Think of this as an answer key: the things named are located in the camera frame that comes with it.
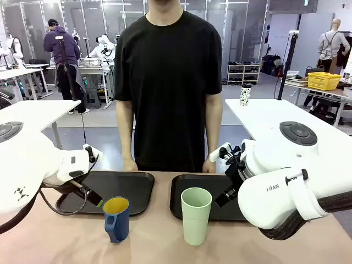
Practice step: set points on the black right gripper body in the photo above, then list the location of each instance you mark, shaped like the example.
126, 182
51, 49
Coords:
235, 174

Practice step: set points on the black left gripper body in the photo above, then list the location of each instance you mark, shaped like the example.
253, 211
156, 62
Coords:
74, 189

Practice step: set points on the person's left forearm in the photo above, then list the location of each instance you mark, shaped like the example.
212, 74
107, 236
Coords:
214, 129

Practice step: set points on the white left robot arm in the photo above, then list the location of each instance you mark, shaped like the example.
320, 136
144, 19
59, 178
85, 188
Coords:
24, 165

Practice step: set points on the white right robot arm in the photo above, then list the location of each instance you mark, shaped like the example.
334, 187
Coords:
275, 176

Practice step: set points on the person's right forearm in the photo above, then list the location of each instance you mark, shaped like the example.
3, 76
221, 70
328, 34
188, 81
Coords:
125, 132

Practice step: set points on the person's left hand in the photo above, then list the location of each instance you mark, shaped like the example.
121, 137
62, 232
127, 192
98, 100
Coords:
209, 166

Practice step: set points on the person's right hand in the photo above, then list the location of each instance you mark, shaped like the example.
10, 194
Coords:
130, 165

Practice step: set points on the black rectangular plastic tray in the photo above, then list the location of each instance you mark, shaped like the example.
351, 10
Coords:
123, 189
220, 187

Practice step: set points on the blue cup yellow inside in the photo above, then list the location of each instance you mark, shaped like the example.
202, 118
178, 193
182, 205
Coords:
118, 222

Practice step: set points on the tall pale green cup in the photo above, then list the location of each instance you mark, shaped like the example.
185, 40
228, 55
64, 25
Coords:
195, 222

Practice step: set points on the white side table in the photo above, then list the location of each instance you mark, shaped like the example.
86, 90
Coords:
35, 110
275, 115

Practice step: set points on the white black spotted tumbler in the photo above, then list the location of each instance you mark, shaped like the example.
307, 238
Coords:
245, 94

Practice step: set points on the grey step stool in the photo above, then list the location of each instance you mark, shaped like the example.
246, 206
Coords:
92, 97

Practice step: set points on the white shoe rack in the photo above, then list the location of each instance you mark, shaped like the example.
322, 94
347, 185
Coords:
243, 73

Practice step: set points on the person in black t-shirt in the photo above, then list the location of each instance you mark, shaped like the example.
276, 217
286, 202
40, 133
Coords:
167, 82

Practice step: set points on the black bag on floor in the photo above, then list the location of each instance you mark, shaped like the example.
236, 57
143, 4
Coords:
270, 64

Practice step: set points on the grey work table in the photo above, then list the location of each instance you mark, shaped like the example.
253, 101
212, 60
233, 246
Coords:
330, 94

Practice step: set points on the white background desk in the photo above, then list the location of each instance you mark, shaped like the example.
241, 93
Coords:
24, 74

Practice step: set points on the yellow plastic basket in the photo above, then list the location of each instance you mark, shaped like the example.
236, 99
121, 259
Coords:
324, 81

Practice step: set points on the person in purple hoodie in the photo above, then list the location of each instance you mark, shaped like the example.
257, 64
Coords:
61, 52

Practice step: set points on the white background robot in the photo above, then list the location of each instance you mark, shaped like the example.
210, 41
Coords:
103, 49

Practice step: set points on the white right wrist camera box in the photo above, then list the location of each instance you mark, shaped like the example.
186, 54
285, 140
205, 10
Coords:
217, 154

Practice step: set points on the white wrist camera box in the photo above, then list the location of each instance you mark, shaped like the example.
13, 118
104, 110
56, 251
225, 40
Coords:
94, 154
217, 154

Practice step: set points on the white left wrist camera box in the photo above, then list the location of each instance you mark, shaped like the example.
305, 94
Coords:
94, 154

